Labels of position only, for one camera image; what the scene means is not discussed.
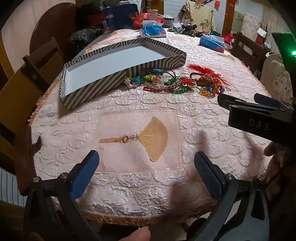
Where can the blue paper bag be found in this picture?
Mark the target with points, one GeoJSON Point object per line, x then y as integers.
{"type": "Point", "coordinates": [118, 16]}

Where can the teal flower hair clip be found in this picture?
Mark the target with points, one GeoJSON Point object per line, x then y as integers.
{"type": "Point", "coordinates": [156, 70]}

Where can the white paper card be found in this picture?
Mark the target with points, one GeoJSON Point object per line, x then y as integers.
{"type": "Point", "coordinates": [261, 32]}

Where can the red tassel ornament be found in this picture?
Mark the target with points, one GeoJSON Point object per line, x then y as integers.
{"type": "Point", "coordinates": [203, 69]}

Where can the red plastic bag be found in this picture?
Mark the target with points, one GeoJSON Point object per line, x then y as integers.
{"type": "Point", "coordinates": [143, 18]}

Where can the cream upholstered chair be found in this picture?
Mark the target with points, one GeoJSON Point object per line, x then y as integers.
{"type": "Point", "coordinates": [277, 74]}

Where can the person's right hand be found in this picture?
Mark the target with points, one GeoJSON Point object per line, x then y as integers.
{"type": "Point", "coordinates": [282, 162]}

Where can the red knot wall decoration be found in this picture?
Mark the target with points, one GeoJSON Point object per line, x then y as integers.
{"type": "Point", "coordinates": [233, 1]}

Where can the blue tissue pack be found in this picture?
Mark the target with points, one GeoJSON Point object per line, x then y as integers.
{"type": "Point", "coordinates": [211, 42]}
{"type": "Point", "coordinates": [152, 30]}

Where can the black plastic bag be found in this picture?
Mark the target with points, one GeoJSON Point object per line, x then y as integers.
{"type": "Point", "coordinates": [90, 11]}
{"type": "Point", "coordinates": [82, 38]}

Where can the person's left hand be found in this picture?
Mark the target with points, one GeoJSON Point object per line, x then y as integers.
{"type": "Point", "coordinates": [141, 235]}

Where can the striped cardboard box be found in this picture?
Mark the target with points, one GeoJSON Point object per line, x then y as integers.
{"type": "Point", "coordinates": [111, 58]}

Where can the white radiator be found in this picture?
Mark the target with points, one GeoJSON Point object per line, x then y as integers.
{"type": "Point", "coordinates": [10, 187]}

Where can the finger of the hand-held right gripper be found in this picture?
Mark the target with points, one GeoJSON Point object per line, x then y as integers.
{"type": "Point", "coordinates": [225, 98]}
{"type": "Point", "coordinates": [266, 99]}

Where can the heap of assorted trinkets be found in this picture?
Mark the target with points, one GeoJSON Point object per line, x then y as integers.
{"type": "Point", "coordinates": [182, 29]}

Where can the pink quilted cover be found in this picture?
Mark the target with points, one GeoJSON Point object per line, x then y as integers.
{"type": "Point", "coordinates": [251, 24]}

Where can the dark wooden chair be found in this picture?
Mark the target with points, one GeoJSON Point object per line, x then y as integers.
{"type": "Point", "coordinates": [247, 51]}

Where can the round wooden table top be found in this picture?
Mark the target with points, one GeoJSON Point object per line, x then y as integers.
{"type": "Point", "coordinates": [53, 25]}

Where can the metal pot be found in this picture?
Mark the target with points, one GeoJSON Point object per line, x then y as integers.
{"type": "Point", "coordinates": [168, 21]}

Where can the green gift bag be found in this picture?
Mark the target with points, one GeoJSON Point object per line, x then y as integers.
{"type": "Point", "coordinates": [217, 34]}

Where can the small red bag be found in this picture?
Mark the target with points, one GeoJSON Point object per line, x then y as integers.
{"type": "Point", "coordinates": [227, 39]}

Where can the floral cream garment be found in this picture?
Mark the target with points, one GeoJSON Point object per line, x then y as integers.
{"type": "Point", "coordinates": [198, 16]}

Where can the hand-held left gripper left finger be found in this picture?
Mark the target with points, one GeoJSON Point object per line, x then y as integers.
{"type": "Point", "coordinates": [84, 173]}

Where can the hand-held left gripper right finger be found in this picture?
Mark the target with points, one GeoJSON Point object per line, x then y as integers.
{"type": "Point", "coordinates": [209, 176]}

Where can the brown wooden chair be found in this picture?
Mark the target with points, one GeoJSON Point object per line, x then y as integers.
{"type": "Point", "coordinates": [44, 55]}

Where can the red beaded knot ornament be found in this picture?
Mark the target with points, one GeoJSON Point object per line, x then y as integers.
{"type": "Point", "coordinates": [185, 81]}

